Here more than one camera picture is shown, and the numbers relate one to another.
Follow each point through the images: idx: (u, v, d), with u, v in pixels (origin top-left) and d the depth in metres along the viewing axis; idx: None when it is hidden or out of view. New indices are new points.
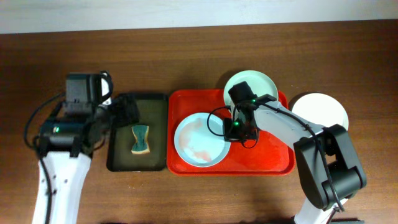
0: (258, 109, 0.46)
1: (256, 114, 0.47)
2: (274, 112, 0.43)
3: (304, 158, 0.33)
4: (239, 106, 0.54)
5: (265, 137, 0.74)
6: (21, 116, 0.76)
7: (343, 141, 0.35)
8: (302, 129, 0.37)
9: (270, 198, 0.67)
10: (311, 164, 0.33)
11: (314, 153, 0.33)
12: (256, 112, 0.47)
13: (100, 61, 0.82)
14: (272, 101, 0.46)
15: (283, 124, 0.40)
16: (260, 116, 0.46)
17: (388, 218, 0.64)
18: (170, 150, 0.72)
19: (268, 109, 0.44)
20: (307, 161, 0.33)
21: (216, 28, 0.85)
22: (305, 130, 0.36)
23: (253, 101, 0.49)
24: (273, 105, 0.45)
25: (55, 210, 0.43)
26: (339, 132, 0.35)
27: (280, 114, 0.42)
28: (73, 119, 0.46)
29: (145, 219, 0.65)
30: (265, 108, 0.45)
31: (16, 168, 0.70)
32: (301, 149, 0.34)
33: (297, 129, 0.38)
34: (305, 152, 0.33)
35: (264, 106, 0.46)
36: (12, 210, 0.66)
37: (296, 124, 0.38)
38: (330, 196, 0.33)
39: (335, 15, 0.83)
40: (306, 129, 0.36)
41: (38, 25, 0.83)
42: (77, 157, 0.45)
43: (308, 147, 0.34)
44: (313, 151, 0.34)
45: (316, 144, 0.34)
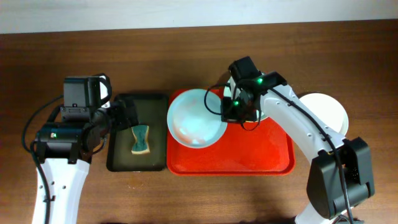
0: (267, 96, 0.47)
1: (264, 99, 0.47)
2: (286, 104, 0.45)
3: (322, 174, 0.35)
4: (239, 83, 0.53)
5: (265, 136, 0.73)
6: (20, 116, 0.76)
7: (363, 156, 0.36)
8: (321, 138, 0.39)
9: (270, 198, 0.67)
10: (327, 180, 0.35)
11: (332, 170, 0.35)
12: (264, 97, 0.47)
13: (100, 61, 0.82)
14: (281, 86, 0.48)
15: (299, 124, 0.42)
16: (268, 104, 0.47)
17: (389, 218, 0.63)
18: (170, 150, 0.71)
19: (280, 101, 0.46)
20: (324, 178, 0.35)
21: (217, 28, 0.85)
22: (324, 142, 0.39)
23: (259, 81, 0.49)
24: (286, 94, 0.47)
25: (54, 216, 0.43)
26: (360, 147, 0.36)
27: (294, 109, 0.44)
28: (69, 125, 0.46)
29: (145, 219, 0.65)
30: (276, 96, 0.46)
31: (16, 168, 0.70)
32: (321, 165, 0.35)
33: (315, 134, 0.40)
34: (324, 169, 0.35)
35: (273, 93, 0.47)
36: (11, 210, 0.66)
37: (314, 129, 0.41)
38: (339, 206, 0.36)
39: (335, 15, 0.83)
40: (326, 139, 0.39)
41: (38, 25, 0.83)
42: (75, 163, 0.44)
43: (327, 164, 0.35)
44: (331, 167, 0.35)
45: (336, 161, 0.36)
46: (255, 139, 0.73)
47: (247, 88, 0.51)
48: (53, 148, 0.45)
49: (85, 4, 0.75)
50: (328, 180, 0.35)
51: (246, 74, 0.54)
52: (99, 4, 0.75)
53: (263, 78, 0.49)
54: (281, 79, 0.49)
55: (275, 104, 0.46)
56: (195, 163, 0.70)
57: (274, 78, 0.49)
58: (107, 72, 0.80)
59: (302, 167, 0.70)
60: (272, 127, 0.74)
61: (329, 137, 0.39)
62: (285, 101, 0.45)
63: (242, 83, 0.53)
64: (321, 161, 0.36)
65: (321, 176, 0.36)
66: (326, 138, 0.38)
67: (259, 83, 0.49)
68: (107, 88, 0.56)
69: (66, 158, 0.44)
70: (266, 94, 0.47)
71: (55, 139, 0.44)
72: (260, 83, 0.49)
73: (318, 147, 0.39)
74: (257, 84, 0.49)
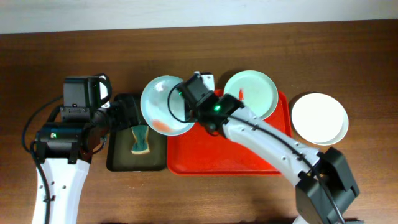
0: (229, 124, 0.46)
1: (227, 128, 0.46)
2: (251, 129, 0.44)
3: (310, 198, 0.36)
4: (194, 105, 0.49)
5: None
6: (20, 116, 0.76)
7: (341, 164, 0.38)
8: (296, 158, 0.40)
9: (270, 198, 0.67)
10: (316, 201, 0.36)
11: (317, 191, 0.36)
12: (226, 126, 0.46)
13: (99, 61, 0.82)
14: (239, 108, 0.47)
15: (270, 149, 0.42)
16: (232, 132, 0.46)
17: (389, 218, 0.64)
18: (170, 150, 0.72)
19: (244, 126, 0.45)
20: (313, 200, 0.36)
21: (216, 29, 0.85)
22: (300, 161, 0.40)
23: (217, 108, 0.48)
24: (245, 116, 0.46)
25: (54, 216, 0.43)
26: (336, 158, 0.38)
27: (260, 133, 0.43)
28: (69, 125, 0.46)
29: (145, 219, 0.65)
30: (238, 123, 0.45)
31: (16, 168, 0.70)
32: (306, 190, 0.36)
33: (289, 157, 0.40)
34: (310, 194, 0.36)
35: (233, 119, 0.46)
36: (12, 210, 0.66)
37: (286, 151, 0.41)
38: (333, 219, 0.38)
39: (335, 15, 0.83)
40: (301, 158, 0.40)
41: (38, 25, 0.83)
42: (75, 163, 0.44)
43: (311, 186, 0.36)
44: (316, 189, 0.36)
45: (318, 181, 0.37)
46: None
47: (206, 116, 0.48)
48: (52, 148, 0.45)
49: (85, 4, 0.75)
50: (318, 201, 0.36)
51: (199, 98, 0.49)
52: (99, 4, 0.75)
53: (220, 105, 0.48)
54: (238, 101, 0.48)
55: (239, 131, 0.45)
56: (195, 163, 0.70)
57: (231, 101, 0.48)
58: (106, 72, 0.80)
59: None
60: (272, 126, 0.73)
61: (304, 155, 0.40)
62: (249, 126, 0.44)
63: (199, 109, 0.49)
64: (305, 185, 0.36)
65: (310, 200, 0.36)
66: (302, 158, 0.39)
67: (217, 110, 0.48)
68: (107, 88, 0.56)
69: (65, 158, 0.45)
70: (227, 123, 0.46)
71: (55, 139, 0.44)
72: (218, 111, 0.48)
73: (296, 170, 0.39)
74: (215, 114, 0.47)
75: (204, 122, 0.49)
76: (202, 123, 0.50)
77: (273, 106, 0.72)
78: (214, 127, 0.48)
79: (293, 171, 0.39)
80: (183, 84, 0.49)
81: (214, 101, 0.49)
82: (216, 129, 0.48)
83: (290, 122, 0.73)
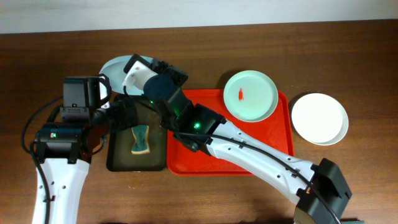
0: (212, 144, 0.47)
1: (211, 148, 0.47)
2: (238, 146, 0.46)
3: (313, 216, 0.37)
4: (170, 118, 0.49)
5: (265, 137, 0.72)
6: (20, 116, 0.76)
7: (336, 175, 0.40)
8: (291, 175, 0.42)
9: (269, 198, 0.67)
10: (319, 218, 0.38)
11: (318, 207, 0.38)
12: (210, 146, 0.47)
13: (99, 60, 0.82)
14: (220, 124, 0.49)
15: (265, 168, 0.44)
16: (218, 151, 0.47)
17: (389, 218, 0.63)
18: (170, 150, 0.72)
19: (231, 144, 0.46)
20: (316, 217, 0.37)
21: (217, 29, 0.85)
22: (295, 178, 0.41)
23: (196, 126, 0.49)
24: (231, 132, 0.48)
25: (55, 216, 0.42)
26: (330, 169, 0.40)
27: (248, 151, 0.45)
28: (69, 125, 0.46)
29: (145, 219, 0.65)
30: (224, 142, 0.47)
31: (16, 167, 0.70)
32: (307, 210, 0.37)
33: (284, 173, 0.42)
34: (311, 212, 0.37)
35: (217, 138, 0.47)
36: (12, 210, 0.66)
37: (280, 168, 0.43)
38: None
39: (334, 15, 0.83)
40: (296, 176, 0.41)
41: (38, 25, 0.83)
42: (74, 163, 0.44)
43: (311, 204, 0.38)
44: (316, 206, 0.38)
45: (317, 197, 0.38)
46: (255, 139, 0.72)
47: (186, 136, 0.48)
48: (52, 148, 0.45)
49: (85, 4, 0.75)
50: (319, 217, 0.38)
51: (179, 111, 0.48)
52: (98, 4, 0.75)
53: (199, 124, 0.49)
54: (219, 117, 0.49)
55: (226, 150, 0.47)
56: (195, 163, 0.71)
57: (211, 117, 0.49)
58: None
59: None
60: (272, 126, 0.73)
61: (298, 171, 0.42)
62: (236, 144, 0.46)
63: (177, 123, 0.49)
64: (305, 205, 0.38)
65: (311, 218, 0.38)
66: (298, 174, 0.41)
67: (198, 129, 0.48)
68: (107, 88, 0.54)
69: (65, 158, 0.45)
70: (210, 143, 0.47)
71: (55, 139, 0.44)
72: (198, 129, 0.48)
73: (293, 188, 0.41)
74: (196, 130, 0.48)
75: (183, 139, 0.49)
76: (182, 142, 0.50)
77: (273, 105, 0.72)
78: (196, 147, 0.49)
79: (291, 189, 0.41)
80: (164, 98, 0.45)
81: (193, 117, 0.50)
82: (197, 148, 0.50)
83: (290, 122, 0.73)
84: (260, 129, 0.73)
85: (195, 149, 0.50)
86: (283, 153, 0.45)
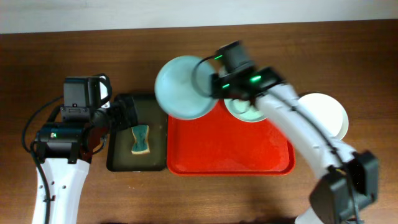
0: (265, 98, 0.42)
1: (262, 102, 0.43)
2: (288, 109, 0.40)
3: (332, 193, 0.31)
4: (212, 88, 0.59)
5: (265, 137, 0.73)
6: (21, 116, 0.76)
7: (373, 170, 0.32)
8: (328, 151, 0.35)
9: (269, 198, 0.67)
10: (334, 200, 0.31)
11: (342, 187, 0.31)
12: (262, 100, 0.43)
13: (99, 60, 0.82)
14: (278, 84, 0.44)
15: (306, 136, 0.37)
16: (265, 107, 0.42)
17: (389, 219, 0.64)
18: (170, 151, 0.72)
19: (280, 104, 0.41)
20: (334, 196, 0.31)
21: (217, 29, 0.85)
22: (331, 155, 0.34)
23: (255, 79, 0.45)
24: (283, 93, 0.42)
25: (55, 217, 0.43)
26: (370, 161, 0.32)
27: (297, 116, 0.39)
28: (69, 125, 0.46)
29: (145, 219, 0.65)
30: (273, 99, 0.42)
31: (16, 168, 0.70)
32: (331, 183, 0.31)
33: (323, 147, 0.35)
34: (334, 188, 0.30)
35: (272, 93, 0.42)
36: (12, 210, 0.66)
37: (321, 141, 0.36)
38: (344, 218, 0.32)
39: (335, 15, 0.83)
40: (333, 153, 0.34)
41: (38, 25, 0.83)
42: (75, 163, 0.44)
43: (336, 182, 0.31)
44: (342, 185, 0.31)
45: (346, 178, 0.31)
46: (255, 139, 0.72)
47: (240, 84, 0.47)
48: (53, 147, 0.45)
49: (85, 4, 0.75)
50: (339, 197, 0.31)
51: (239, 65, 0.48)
52: (98, 4, 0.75)
53: (259, 76, 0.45)
54: (278, 78, 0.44)
55: (274, 109, 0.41)
56: (196, 163, 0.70)
57: (271, 74, 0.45)
58: (107, 73, 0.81)
59: (302, 167, 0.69)
60: (272, 126, 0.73)
61: (337, 150, 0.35)
62: (287, 106, 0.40)
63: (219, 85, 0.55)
64: (329, 179, 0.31)
65: (331, 195, 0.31)
66: (337, 153, 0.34)
67: (255, 81, 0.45)
68: (107, 88, 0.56)
69: (66, 158, 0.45)
70: (265, 95, 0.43)
71: (55, 139, 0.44)
72: (255, 82, 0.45)
73: (326, 162, 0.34)
74: (254, 81, 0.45)
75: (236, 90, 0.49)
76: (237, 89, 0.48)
77: None
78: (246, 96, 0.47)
79: (323, 163, 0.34)
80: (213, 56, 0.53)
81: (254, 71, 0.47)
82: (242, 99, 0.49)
83: None
84: (259, 130, 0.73)
85: (245, 99, 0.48)
86: (328, 130, 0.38)
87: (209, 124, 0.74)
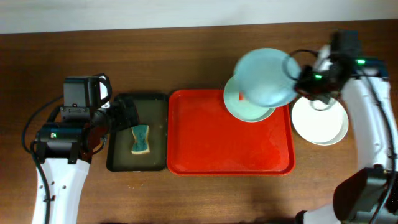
0: (358, 83, 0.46)
1: (354, 84, 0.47)
2: (374, 102, 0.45)
3: (365, 186, 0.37)
4: (292, 82, 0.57)
5: (265, 137, 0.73)
6: (21, 116, 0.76)
7: None
8: (387, 152, 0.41)
9: (269, 198, 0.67)
10: (366, 195, 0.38)
11: (377, 188, 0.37)
12: (356, 83, 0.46)
13: (99, 60, 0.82)
14: (380, 79, 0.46)
15: (372, 131, 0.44)
16: (352, 88, 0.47)
17: None
18: (170, 151, 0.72)
19: (369, 95, 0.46)
20: (364, 190, 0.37)
21: (217, 29, 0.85)
22: (388, 157, 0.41)
23: (361, 61, 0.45)
24: (381, 91, 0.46)
25: (55, 217, 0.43)
26: None
27: (375, 110, 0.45)
28: (69, 125, 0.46)
29: (145, 219, 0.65)
30: (364, 88, 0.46)
31: (16, 168, 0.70)
32: (369, 178, 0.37)
33: (383, 145, 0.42)
34: (369, 183, 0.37)
35: (360, 83, 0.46)
36: (12, 210, 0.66)
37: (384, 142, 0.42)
38: (359, 214, 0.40)
39: (335, 15, 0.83)
40: (392, 157, 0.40)
41: (38, 25, 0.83)
42: (75, 163, 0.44)
43: (376, 180, 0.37)
44: (378, 184, 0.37)
45: (388, 182, 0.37)
46: (256, 139, 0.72)
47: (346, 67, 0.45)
48: (53, 147, 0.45)
49: (86, 4, 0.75)
50: (367, 195, 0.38)
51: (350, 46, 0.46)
52: (98, 4, 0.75)
53: (366, 60, 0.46)
54: (382, 71, 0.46)
55: (362, 95, 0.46)
56: (195, 163, 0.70)
57: (375, 65, 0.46)
58: (107, 73, 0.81)
59: (301, 167, 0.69)
60: (272, 126, 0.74)
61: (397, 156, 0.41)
62: (374, 99, 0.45)
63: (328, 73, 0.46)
64: (373, 175, 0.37)
65: (362, 187, 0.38)
66: (393, 157, 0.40)
67: (362, 63, 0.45)
68: (107, 88, 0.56)
69: (65, 158, 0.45)
70: (358, 79, 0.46)
71: (55, 139, 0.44)
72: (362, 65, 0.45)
73: (377, 160, 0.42)
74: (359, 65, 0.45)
75: (334, 70, 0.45)
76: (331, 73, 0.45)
77: (274, 105, 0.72)
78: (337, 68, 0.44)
79: (377, 158, 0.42)
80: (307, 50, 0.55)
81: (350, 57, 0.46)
82: (337, 83, 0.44)
83: (290, 122, 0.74)
84: (258, 130, 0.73)
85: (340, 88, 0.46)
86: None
87: (209, 124, 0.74)
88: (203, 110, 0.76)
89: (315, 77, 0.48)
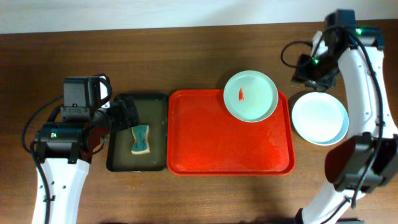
0: (355, 53, 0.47)
1: (352, 55, 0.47)
2: (368, 73, 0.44)
3: (353, 151, 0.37)
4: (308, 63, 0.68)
5: (265, 137, 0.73)
6: (21, 115, 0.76)
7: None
8: (377, 122, 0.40)
9: (270, 198, 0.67)
10: (355, 158, 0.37)
11: (364, 150, 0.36)
12: (352, 52, 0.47)
13: (99, 60, 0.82)
14: (354, 50, 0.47)
15: (365, 102, 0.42)
16: (348, 60, 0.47)
17: (388, 219, 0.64)
18: (170, 151, 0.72)
19: (362, 65, 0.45)
20: (354, 154, 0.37)
21: (217, 29, 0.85)
22: (377, 127, 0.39)
23: (359, 32, 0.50)
24: (374, 63, 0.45)
25: (54, 216, 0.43)
26: None
27: (368, 82, 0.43)
28: (69, 124, 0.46)
29: (145, 219, 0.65)
30: (359, 61, 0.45)
31: (17, 168, 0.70)
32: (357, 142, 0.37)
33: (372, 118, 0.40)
34: (357, 147, 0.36)
35: (356, 53, 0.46)
36: (12, 210, 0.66)
37: (375, 111, 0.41)
38: (348, 178, 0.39)
39: None
40: (380, 125, 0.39)
41: (38, 25, 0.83)
42: (75, 163, 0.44)
43: (364, 144, 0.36)
44: (365, 148, 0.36)
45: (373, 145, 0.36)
46: (256, 139, 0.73)
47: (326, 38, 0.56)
48: (53, 147, 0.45)
49: (85, 4, 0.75)
50: (355, 158, 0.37)
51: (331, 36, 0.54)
52: (98, 4, 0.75)
53: (363, 30, 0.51)
54: (379, 42, 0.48)
55: (357, 66, 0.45)
56: (195, 163, 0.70)
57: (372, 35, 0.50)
58: (107, 72, 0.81)
59: (301, 167, 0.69)
60: (272, 127, 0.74)
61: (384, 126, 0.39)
62: (367, 70, 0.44)
63: (324, 55, 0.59)
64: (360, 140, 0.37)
65: (351, 153, 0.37)
66: (381, 126, 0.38)
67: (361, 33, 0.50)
68: (107, 88, 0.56)
69: (66, 158, 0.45)
70: (354, 49, 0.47)
71: (55, 139, 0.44)
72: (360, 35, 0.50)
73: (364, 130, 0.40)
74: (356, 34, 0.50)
75: (332, 37, 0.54)
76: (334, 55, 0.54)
77: (273, 106, 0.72)
78: (337, 35, 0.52)
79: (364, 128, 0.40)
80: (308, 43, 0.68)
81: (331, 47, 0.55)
82: (334, 55, 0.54)
83: (290, 122, 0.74)
84: (258, 130, 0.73)
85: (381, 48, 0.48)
86: (388, 109, 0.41)
87: (210, 124, 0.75)
88: (203, 111, 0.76)
89: (314, 61, 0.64)
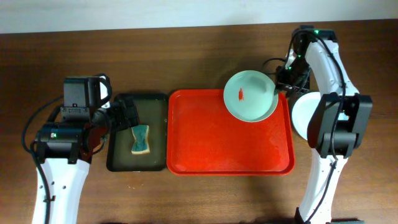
0: (315, 43, 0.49)
1: (312, 45, 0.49)
2: (326, 55, 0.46)
3: (325, 107, 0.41)
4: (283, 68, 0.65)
5: (265, 137, 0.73)
6: (20, 115, 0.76)
7: (364, 112, 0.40)
8: (339, 85, 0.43)
9: (269, 198, 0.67)
10: (324, 115, 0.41)
11: (334, 107, 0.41)
12: (313, 44, 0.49)
13: (99, 60, 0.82)
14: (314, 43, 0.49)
15: (328, 74, 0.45)
16: (312, 50, 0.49)
17: (388, 218, 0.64)
18: (170, 151, 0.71)
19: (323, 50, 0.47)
20: (325, 111, 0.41)
21: (217, 29, 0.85)
22: (339, 88, 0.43)
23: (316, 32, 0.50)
24: (331, 46, 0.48)
25: (55, 216, 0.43)
26: (365, 101, 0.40)
27: (330, 61, 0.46)
28: (69, 124, 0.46)
29: (145, 219, 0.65)
30: (318, 46, 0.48)
31: (16, 168, 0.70)
32: (327, 99, 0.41)
33: (336, 81, 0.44)
34: (327, 103, 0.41)
35: (314, 45, 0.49)
36: (11, 210, 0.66)
37: (337, 77, 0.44)
38: (325, 138, 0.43)
39: (335, 15, 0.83)
40: (342, 86, 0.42)
41: (38, 25, 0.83)
42: (75, 163, 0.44)
43: (334, 101, 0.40)
44: (335, 105, 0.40)
45: (341, 101, 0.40)
46: (256, 139, 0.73)
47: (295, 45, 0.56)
48: (52, 148, 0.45)
49: (85, 4, 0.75)
50: (326, 114, 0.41)
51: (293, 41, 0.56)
52: (99, 4, 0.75)
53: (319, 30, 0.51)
54: (332, 36, 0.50)
55: (318, 51, 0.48)
56: (195, 163, 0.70)
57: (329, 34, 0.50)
58: (106, 72, 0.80)
59: (301, 167, 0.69)
60: (272, 127, 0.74)
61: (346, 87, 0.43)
62: (326, 53, 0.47)
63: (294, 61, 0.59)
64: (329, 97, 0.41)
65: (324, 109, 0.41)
66: (343, 86, 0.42)
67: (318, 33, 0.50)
68: (107, 88, 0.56)
69: (66, 158, 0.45)
70: (314, 42, 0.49)
71: (55, 139, 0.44)
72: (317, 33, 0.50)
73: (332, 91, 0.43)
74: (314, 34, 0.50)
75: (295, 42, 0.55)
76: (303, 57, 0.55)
77: (273, 106, 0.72)
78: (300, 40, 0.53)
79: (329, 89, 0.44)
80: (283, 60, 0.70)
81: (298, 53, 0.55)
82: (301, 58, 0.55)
83: (290, 122, 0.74)
84: (259, 130, 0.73)
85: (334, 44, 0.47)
86: (347, 76, 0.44)
87: (210, 124, 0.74)
88: (203, 111, 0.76)
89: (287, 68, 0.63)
